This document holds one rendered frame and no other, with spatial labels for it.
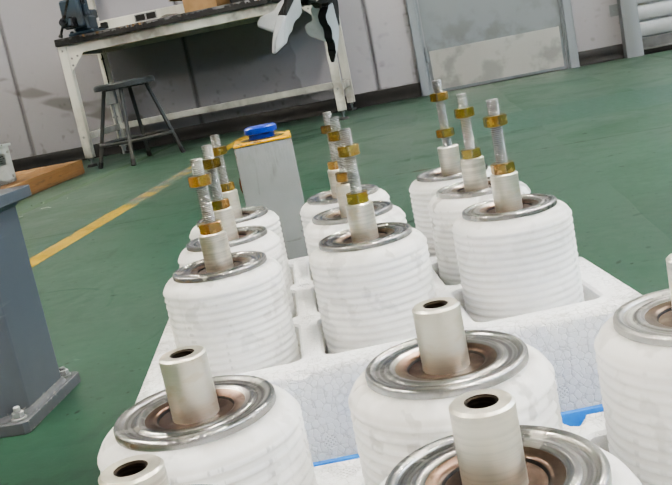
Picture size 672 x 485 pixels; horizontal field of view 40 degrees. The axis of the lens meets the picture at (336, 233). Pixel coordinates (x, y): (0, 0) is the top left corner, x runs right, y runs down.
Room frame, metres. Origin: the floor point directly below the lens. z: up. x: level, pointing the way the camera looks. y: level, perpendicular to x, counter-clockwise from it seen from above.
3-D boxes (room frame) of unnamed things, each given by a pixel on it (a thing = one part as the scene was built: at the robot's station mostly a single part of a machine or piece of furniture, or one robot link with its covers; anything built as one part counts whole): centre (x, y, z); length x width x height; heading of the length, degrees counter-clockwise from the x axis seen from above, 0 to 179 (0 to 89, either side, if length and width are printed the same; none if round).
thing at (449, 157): (0.95, -0.13, 0.26); 0.02 x 0.02 x 0.03
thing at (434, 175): (0.95, -0.13, 0.25); 0.08 x 0.08 x 0.01
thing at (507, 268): (0.72, -0.14, 0.16); 0.10 x 0.10 x 0.18
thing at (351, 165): (0.71, -0.02, 0.30); 0.01 x 0.01 x 0.08
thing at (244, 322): (0.71, 0.10, 0.16); 0.10 x 0.10 x 0.18
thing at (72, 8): (5.46, 1.22, 0.87); 0.41 x 0.17 x 0.25; 172
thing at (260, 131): (1.12, 0.07, 0.32); 0.04 x 0.04 x 0.02
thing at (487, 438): (0.28, -0.04, 0.26); 0.02 x 0.02 x 0.03
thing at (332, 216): (0.83, -0.02, 0.25); 0.08 x 0.08 x 0.01
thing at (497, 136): (0.72, -0.14, 0.30); 0.01 x 0.01 x 0.08
